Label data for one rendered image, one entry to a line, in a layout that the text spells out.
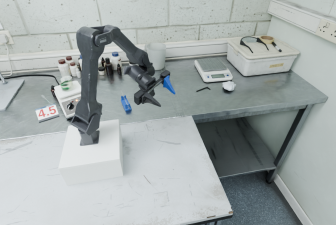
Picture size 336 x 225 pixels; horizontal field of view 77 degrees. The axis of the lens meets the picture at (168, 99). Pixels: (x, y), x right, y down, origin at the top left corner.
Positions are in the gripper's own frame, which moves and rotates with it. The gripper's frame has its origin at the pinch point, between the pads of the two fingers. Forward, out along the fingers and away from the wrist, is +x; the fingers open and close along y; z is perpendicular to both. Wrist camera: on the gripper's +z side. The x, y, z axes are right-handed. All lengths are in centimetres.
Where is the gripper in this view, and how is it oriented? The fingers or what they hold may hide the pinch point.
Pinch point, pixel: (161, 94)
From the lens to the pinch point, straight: 84.0
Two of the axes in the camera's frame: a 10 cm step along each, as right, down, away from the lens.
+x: 7.3, 6.2, -2.9
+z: -1.1, 5.3, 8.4
